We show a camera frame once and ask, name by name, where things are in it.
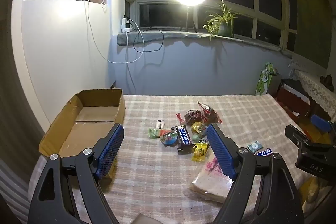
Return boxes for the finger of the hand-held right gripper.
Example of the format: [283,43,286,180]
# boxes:
[285,124,315,151]
[310,114,332,132]

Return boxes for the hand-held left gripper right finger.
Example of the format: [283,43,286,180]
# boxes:
[207,123,305,224]

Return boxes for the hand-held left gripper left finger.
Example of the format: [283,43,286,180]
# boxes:
[28,123,125,224]

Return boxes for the yellow candy packet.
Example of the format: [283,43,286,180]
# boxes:
[191,143,210,162]

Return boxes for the sliced bread packet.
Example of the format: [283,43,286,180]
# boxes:
[189,157,234,204]

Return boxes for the clear yellow braised egg packet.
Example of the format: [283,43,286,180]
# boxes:
[190,122,208,135]

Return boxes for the round green white candy packet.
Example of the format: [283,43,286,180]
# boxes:
[247,142,264,153]

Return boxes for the small chocolate bar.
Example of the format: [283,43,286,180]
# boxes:
[253,148,273,159]

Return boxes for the large black chocolate bar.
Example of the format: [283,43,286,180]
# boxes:
[172,125,193,155]

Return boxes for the red clear dried fruit packet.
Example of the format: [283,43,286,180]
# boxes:
[176,100,223,125]

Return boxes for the cardboard box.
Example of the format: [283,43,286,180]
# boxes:
[39,88,126,178]

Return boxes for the small green candy packet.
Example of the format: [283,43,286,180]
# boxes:
[148,127,162,139]

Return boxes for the pale yellow cloth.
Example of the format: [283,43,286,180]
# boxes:
[299,177,326,203]

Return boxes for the white lace cloth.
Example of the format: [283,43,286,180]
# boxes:
[289,69,336,122]

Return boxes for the red box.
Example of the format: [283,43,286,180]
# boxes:
[276,82,311,117]

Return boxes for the dark figurine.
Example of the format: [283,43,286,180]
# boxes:
[320,74,336,92]

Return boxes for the plaid blanket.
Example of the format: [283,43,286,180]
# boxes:
[28,94,334,224]

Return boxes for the green printed bag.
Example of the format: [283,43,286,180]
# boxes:
[255,63,277,96]

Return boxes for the grey ribbed panel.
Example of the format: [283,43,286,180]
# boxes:
[0,158,32,214]

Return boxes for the white cabinet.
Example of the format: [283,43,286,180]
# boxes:
[10,0,116,135]

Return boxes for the grey windowsill cloth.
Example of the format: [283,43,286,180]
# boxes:
[117,30,294,56]

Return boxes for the potted spider plant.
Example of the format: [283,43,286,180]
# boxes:
[203,0,239,41]

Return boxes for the white charger plugs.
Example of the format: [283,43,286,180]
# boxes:
[120,13,133,33]

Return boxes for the black tripod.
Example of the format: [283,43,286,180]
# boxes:
[185,6,197,33]

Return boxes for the short white charger cable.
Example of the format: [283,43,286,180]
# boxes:
[124,32,130,94]

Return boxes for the black cable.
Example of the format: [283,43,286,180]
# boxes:
[133,26,164,52]

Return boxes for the long white cable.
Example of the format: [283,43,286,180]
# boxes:
[87,0,145,64]

